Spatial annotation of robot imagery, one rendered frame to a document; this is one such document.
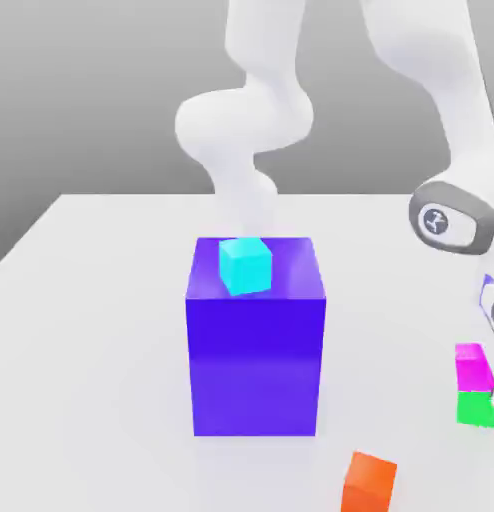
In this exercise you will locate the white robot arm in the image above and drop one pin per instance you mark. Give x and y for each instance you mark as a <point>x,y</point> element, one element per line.
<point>247,120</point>

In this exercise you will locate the small magenta cube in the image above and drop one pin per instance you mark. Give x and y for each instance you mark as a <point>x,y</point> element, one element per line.
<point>473,374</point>

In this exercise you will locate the small green cube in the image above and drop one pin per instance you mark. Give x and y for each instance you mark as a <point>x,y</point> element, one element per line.
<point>473,408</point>

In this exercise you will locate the small orange cube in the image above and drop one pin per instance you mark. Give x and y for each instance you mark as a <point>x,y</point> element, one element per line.
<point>369,482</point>

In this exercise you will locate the small cyan cube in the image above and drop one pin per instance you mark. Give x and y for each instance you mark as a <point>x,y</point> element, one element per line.
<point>247,266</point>

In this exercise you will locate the large blue box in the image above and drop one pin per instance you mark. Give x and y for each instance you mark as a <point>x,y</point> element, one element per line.
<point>255,368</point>

